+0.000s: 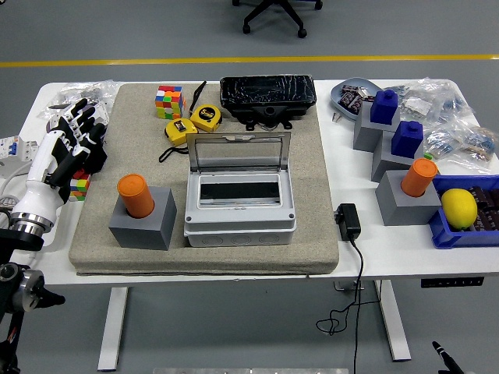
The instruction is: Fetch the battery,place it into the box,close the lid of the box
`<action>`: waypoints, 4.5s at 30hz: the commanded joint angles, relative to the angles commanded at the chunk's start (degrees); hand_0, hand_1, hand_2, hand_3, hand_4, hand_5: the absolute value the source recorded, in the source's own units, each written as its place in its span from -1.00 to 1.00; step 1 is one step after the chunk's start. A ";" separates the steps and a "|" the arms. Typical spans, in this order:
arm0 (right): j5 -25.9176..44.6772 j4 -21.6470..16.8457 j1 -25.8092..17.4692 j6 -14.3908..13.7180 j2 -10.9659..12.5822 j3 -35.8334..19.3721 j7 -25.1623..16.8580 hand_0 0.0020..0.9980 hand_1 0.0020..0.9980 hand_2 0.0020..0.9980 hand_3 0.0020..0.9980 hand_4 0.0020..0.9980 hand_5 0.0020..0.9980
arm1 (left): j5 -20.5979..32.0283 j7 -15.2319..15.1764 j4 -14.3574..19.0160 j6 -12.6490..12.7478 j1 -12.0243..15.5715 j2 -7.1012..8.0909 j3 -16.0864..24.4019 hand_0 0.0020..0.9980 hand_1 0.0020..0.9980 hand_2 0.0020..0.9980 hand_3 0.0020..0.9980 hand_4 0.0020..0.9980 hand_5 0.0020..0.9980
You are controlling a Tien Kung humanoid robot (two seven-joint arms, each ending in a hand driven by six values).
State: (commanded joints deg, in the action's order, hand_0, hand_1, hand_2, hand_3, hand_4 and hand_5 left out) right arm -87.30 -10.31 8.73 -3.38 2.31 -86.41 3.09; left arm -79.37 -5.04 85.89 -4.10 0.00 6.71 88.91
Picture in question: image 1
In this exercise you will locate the black power adapter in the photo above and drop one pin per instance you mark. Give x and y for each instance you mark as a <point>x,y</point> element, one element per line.
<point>348,221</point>

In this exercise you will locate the white wall socket panel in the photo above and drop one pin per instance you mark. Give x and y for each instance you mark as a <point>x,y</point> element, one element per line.
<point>102,113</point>
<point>50,125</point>

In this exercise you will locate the large colourful puzzle cube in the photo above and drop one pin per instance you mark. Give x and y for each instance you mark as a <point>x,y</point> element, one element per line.
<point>169,102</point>

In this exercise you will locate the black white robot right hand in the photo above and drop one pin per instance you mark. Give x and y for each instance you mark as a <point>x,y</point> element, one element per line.
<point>448,360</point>

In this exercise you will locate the yellow tape measure black label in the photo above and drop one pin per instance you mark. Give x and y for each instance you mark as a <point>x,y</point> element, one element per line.
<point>206,116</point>

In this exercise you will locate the blue-grey shallow dish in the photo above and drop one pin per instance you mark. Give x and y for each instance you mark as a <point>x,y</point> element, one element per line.
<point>337,91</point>

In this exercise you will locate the small colourful puzzle cube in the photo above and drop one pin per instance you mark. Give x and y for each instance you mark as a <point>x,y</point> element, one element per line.
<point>80,189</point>

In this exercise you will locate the small metal clip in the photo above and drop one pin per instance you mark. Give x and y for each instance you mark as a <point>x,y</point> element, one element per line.
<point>337,117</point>

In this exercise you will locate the small green piece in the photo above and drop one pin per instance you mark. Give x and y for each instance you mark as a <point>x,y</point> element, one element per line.
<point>429,156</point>

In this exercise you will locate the dark wrapped candies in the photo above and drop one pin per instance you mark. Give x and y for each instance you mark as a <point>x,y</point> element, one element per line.
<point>351,100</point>

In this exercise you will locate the grey holder block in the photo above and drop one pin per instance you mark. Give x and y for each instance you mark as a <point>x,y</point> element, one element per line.
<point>156,228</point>
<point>397,208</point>
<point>366,132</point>
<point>384,165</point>

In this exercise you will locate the white desk leg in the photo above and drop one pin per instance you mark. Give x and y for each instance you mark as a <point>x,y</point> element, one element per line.
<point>393,323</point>
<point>113,331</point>

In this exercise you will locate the blue block battery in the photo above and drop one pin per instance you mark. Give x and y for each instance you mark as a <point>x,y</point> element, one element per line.
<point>407,138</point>
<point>384,107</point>

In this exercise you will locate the yellow lemon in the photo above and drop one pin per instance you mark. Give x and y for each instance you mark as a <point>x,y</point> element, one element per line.
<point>459,208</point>

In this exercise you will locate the black wrapped device case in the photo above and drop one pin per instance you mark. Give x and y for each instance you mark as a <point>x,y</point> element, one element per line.
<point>265,91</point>

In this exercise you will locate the grey-brown fabric mat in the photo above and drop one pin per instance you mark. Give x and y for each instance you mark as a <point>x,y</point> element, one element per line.
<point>124,117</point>

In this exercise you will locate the black office chair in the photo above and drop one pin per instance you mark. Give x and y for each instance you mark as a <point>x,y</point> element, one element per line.
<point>273,11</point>

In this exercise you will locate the white circuit breaker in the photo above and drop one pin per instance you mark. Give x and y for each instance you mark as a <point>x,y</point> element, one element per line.
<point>21,150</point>

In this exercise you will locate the black desk control panel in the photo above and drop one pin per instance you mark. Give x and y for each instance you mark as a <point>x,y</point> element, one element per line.
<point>452,282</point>

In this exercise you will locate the grey junction box clear lid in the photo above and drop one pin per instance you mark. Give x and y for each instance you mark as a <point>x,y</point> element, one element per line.
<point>238,230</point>

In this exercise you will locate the metal desk bracket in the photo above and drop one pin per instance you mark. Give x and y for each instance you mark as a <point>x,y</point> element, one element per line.
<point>347,286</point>

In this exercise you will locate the blue plastic bin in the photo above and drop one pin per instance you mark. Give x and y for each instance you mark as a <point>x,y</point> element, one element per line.
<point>460,237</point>

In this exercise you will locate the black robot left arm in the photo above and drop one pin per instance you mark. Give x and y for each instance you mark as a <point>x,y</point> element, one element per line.
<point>15,296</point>

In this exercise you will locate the orange cylinder battery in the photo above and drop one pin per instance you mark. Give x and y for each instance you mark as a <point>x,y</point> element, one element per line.
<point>419,177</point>
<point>134,195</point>

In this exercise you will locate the clear bag of parts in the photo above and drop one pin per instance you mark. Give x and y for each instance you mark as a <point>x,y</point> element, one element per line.
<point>468,144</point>
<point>429,97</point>
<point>78,90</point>

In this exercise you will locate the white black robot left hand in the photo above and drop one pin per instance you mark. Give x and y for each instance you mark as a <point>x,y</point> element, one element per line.
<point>43,167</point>

